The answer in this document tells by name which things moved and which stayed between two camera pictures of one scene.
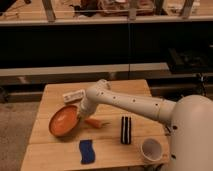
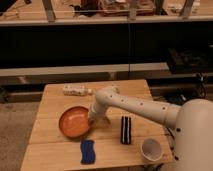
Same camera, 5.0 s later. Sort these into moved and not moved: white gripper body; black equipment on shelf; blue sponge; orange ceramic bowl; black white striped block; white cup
Moved: white gripper body; orange ceramic bowl
Not moved: black equipment on shelf; blue sponge; white cup; black white striped block
